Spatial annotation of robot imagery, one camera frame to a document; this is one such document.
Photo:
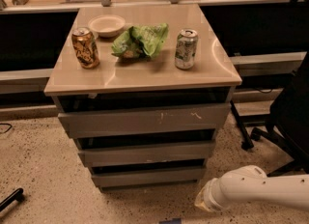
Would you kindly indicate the green chip bag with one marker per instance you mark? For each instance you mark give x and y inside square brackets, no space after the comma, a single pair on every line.
[140,41]

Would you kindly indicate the orange soda can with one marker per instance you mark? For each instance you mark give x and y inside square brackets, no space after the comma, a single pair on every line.
[84,44]

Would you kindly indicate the grey drawer cabinet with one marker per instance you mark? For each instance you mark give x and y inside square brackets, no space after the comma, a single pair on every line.
[118,84]

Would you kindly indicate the grey top drawer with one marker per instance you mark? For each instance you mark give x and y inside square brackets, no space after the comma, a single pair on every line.
[144,120]

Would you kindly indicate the black office chair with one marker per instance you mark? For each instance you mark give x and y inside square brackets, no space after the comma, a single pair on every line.
[288,122]

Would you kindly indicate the grey middle drawer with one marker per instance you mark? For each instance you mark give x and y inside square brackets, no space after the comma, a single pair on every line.
[145,154]

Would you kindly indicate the white paper bowl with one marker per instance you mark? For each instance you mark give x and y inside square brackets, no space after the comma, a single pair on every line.
[107,25]

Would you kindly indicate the black chair leg left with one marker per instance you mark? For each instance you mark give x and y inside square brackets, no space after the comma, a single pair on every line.
[17,195]

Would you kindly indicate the black metal desk leg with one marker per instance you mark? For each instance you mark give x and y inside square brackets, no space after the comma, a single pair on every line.
[246,144]

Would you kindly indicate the white green soda can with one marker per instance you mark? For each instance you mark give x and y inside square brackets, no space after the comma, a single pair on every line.
[186,49]

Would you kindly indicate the long desk with rail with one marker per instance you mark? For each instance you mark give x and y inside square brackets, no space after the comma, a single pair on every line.
[265,39]

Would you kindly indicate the grey drawer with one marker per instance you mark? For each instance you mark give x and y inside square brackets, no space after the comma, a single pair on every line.
[180,174]
[145,154]
[144,120]

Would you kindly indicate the grey bottom drawer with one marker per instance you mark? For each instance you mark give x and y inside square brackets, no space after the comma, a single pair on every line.
[180,174]

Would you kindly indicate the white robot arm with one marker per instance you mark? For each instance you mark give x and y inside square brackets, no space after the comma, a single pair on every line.
[251,183]

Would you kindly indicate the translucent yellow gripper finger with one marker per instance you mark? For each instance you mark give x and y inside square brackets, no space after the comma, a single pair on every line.
[201,200]

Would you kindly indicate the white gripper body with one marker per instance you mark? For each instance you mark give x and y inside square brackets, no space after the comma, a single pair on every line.
[210,193]

